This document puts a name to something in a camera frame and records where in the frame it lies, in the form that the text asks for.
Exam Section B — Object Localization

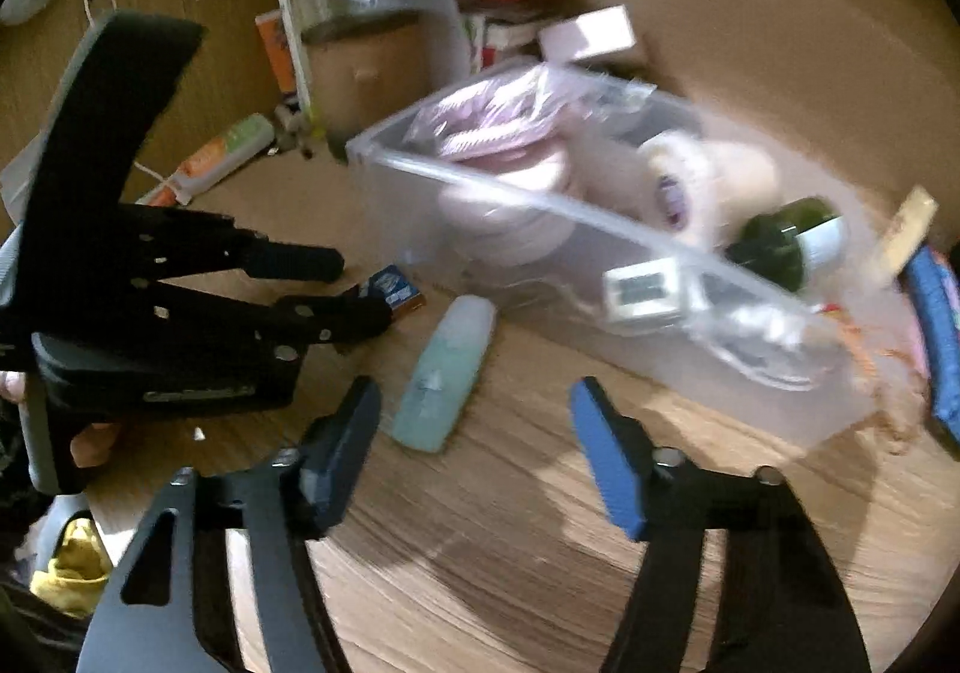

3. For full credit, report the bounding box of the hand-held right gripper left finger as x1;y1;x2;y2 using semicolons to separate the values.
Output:
75;377;383;673

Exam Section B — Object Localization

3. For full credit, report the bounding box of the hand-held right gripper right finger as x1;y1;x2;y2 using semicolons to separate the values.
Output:
568;377;872;673

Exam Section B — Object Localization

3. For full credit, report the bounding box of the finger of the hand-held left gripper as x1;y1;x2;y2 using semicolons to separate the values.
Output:
124;206;346;286
154;287;394;360

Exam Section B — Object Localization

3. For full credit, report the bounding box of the small blue box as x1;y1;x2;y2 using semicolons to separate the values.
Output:
364;266;427;323

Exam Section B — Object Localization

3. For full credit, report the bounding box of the teal tube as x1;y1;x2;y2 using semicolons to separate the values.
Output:
391;294;497;454

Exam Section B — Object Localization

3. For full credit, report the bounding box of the clear plastic container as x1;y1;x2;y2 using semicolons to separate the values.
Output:
346;59;882;453

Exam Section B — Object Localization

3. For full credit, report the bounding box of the dark green bottle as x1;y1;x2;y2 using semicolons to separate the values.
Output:
726;197;848;295

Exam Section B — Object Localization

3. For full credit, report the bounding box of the person's left hand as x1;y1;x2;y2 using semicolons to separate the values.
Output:
69;421;122;470

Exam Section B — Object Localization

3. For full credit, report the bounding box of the orange and green tube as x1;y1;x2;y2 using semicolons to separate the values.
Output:
135;113;277;208

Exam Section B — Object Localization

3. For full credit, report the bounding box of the small white digital timer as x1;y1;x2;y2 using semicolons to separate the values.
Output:
602;259;687;323

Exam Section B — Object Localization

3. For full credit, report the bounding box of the brown pitcher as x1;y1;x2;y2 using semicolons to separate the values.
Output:
304;13;443;142

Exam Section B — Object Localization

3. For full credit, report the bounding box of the stack of pink round pads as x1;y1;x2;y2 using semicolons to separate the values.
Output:
439;140;578;262

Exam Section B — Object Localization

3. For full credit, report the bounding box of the orange box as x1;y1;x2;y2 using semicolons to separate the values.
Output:
253;11;297;97

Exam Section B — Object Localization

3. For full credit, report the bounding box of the pink packet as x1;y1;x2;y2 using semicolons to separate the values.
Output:
405;64;653;160

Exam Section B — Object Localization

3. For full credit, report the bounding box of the yellow cloth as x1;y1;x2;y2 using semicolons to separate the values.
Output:
30;519;113;618

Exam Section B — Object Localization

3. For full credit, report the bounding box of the white tape roll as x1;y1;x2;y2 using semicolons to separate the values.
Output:
637;129;721;232

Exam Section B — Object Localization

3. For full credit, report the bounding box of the beige roll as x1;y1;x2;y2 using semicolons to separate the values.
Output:
705;140;781;224

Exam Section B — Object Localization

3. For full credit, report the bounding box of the blue case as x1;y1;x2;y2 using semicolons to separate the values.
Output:
900;245;960;456

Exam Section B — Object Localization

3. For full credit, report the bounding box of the white cardboard box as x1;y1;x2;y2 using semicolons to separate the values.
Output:
538;5;637;63

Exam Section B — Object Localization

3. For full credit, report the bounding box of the small cream bottle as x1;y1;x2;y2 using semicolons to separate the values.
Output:
874;185;940;288

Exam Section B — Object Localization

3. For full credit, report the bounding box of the beaded bracelet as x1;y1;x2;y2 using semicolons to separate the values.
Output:
832;302;927;456

